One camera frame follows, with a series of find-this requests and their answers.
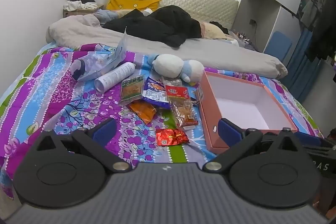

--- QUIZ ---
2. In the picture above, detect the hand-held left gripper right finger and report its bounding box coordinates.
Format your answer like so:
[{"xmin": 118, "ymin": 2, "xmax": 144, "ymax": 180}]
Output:
[{"xmin": 202, "ymin": 118, "xmax": 301, "ymax": 173}]

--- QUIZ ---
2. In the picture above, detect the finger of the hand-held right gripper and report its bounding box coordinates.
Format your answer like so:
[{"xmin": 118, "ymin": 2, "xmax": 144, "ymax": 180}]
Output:
[{"xmin": 294, "ymin": 132, "xmax": 336, "ymax": 154}]

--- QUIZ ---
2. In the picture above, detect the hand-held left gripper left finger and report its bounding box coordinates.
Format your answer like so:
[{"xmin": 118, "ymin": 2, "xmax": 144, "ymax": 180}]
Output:
[{"xmin": 34, "ymin": 118, "xmax": 130, "ymax": 173}]

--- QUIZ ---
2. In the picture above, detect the pink cardboard box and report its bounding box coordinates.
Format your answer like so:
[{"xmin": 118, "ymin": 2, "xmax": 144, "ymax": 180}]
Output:
[{"xmin": 196, "ymin": 70, "xmax": 298, "ymax": 154}]

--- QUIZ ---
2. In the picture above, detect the orange snack packet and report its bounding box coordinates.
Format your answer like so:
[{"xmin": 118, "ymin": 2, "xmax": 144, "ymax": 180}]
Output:
[{"xmin": 128, "ymin": 102, "xmax": 157, "ymax": 125}]

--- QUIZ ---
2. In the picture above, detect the red label clear snack packet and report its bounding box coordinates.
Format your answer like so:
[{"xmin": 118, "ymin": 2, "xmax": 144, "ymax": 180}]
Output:
[{"xmin": 164, "ymin": 84, "xmax": 198, "ymax": 130}]

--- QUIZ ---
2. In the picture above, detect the blue snack packet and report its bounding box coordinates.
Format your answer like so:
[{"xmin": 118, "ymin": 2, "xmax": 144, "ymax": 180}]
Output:
[{"xmin": 142, "ymin": 76, "xmax": 171, "ymax": 109}]

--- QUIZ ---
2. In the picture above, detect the small white printed packet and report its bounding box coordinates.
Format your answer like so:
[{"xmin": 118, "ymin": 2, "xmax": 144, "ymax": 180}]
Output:
[{"xmin": 194, "ymin": 88, "xmax": 204, "ymax": 106}]

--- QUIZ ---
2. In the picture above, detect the green snack packet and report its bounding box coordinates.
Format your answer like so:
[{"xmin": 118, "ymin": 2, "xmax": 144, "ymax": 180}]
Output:
[{"xmin": 119, "ymin": 74, "xmax": 145, "ymax": 105}]

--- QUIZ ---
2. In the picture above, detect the purple floral quilt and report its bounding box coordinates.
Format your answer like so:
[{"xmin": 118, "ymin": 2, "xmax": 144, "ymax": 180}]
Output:
[{"xmin": 0, "ymin": 43, "xmax": 323, "ymax": 198}]

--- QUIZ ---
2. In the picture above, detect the white spray can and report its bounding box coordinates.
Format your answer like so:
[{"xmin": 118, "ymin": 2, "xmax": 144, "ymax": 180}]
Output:
[{"xmin": 94, "ymin": 62, "xmax": 136, "ymax": 94}]

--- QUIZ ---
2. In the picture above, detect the small red foil snack packet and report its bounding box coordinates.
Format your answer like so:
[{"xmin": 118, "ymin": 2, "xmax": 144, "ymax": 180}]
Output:
[{"xmin": 155, "ymin": 128, "xmax": 189, "ymax": 147}]

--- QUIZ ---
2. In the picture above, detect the clear plastic bag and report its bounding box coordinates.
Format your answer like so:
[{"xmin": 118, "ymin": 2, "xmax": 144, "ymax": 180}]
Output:
[{"xmin": 71, "ymin": 27, "xmax": 129, "ymax": 81}]

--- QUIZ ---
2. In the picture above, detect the grey duvet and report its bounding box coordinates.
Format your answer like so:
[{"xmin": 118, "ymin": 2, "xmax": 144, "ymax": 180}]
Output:
[{"xmin": 46, "ymin": 14, "xmax": 288, "ymax": 79}]

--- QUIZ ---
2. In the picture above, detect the white and blue plush toy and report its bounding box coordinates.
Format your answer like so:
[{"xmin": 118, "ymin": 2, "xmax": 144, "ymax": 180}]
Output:
[{"xmin": 148, "ymin": 54, "xmax": 205, "ymax": 83}]

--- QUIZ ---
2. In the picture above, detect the beige pillow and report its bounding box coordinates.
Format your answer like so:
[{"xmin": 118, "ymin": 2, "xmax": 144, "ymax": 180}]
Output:
[{"xmin": 199, "ymin": 21, "xmax": 229, "ymax": 39}]

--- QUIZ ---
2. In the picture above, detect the hanging black garment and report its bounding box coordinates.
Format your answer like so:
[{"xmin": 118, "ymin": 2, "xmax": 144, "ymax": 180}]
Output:
[{"xmin": 304, "ymin": 0, "xmax": 336, "ymax": 62}]

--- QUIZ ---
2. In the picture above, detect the light blue cloth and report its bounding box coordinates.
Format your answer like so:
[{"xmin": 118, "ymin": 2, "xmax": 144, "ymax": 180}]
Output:
[{"xmin": 94, "ymin": 9, "xmax": 124, "ymax": 24}]

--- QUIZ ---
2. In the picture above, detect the wooden nightstand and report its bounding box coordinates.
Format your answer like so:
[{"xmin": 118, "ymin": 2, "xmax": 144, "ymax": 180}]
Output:
[{"xmin": 63, "ymin": 5, "xmax": 104, "ymax": 19}]

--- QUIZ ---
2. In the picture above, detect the black jacket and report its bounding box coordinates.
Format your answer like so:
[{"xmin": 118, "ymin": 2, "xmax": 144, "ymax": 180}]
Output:
[{"xmin": 102, "ymin": 5, "xmax": 202, "ymax": 47}]

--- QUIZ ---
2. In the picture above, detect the yellow pillow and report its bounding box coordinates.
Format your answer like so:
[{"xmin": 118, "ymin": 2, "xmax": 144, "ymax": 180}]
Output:
[{"xmin": 106, "ymin": 0, "xmax": 163, "ymax": 11}]

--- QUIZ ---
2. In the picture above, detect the hanging grey garment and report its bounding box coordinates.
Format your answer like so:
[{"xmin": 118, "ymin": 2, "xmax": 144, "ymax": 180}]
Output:
[{"xmin": 301, "ymin": 0, "xmax": 327, "ymax": 30}]

